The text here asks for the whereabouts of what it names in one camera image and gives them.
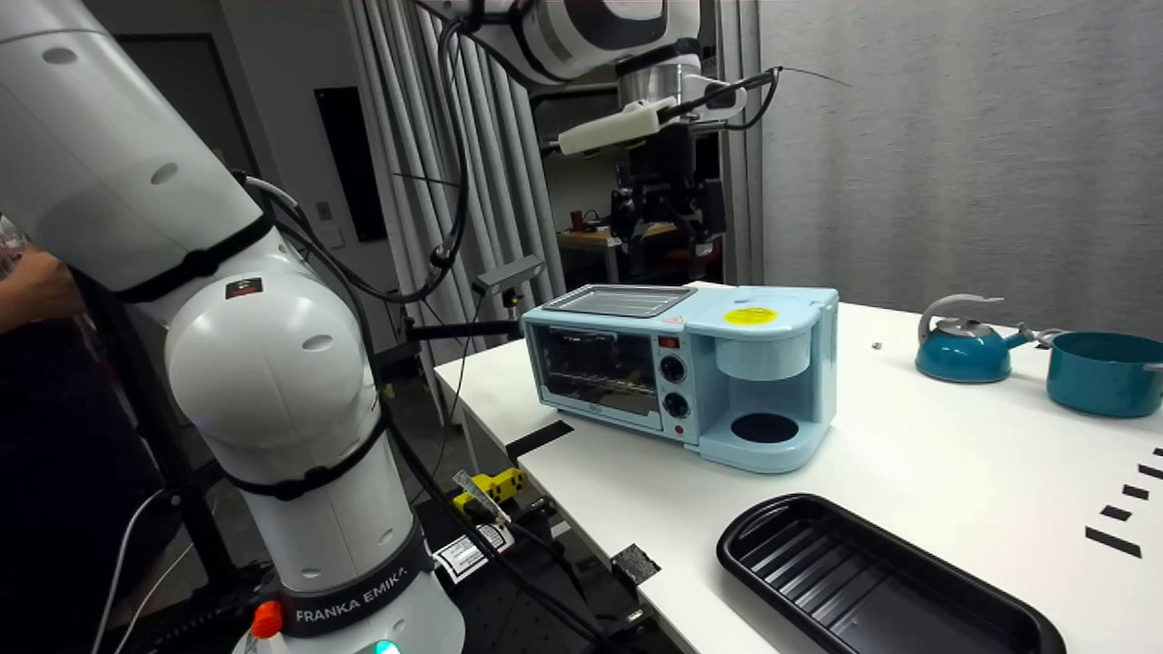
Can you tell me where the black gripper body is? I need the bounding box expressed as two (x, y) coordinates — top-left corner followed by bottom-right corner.
(623, 121), (721, 229)

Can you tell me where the person forearm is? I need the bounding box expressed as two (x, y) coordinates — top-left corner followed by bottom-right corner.
(0, 242), (83, 337)

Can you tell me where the yellow round button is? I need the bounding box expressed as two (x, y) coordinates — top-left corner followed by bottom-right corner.
(725, 300), (782, 332)

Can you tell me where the light blue toaster oven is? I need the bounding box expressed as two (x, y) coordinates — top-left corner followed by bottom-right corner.
(521, 280), (844, 476)

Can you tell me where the orange capped white stop button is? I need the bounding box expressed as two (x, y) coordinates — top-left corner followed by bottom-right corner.
(244, 596), (292, 654)

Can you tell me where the black tape strip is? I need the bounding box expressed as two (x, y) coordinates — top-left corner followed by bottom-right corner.
(501, 417), (578, 463)

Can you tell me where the yellow black clamp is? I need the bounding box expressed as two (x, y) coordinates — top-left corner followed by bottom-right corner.
(450, 465), (531, 527)

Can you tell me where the black plastic tray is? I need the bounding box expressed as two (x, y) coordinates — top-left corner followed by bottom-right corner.
(714, 492), (1070, 654)

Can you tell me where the teal cooking pot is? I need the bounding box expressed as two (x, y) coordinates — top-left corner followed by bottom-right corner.
(1044, 332), (1163, 420)

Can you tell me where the gray metal mount bracket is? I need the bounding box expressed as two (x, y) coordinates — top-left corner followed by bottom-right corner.
(471, 252), (548, 321)

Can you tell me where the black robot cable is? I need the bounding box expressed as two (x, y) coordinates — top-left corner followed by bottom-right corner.
(239, 21), (480, 310)

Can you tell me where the teal kettle with gray handle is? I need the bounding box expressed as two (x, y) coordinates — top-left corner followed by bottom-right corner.
(914, 290), (1035, 389)

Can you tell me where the white floor cable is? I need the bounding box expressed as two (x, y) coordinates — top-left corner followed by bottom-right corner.
(86, 483), (175, 654)

